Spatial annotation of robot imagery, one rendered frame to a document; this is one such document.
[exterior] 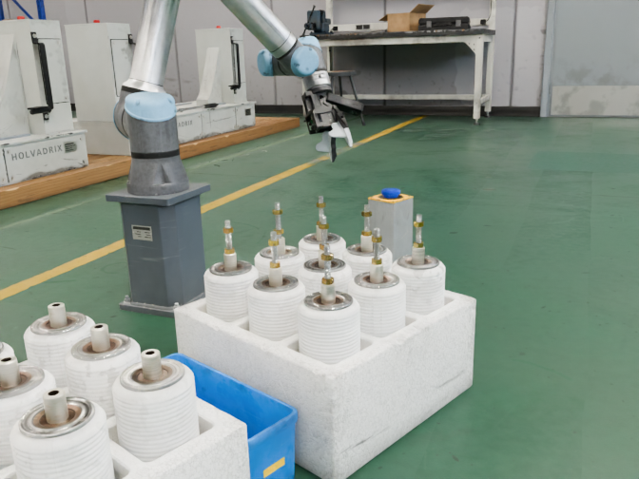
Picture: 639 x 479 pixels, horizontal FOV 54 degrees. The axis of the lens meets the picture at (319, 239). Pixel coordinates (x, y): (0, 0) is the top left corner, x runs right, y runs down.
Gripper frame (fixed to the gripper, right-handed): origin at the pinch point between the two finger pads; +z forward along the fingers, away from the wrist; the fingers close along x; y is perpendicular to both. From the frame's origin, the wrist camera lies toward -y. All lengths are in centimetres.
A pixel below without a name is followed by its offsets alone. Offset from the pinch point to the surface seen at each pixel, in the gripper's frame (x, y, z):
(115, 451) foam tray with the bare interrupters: 83, 75, 47
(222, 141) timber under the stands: -250, -27, -81
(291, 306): 65, 45, 37
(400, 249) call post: 41, 12, 32
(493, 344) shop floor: 43, -2, 57
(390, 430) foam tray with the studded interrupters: 67, 35, 60
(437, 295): 64, 19, 42
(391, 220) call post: 44, 14, 25
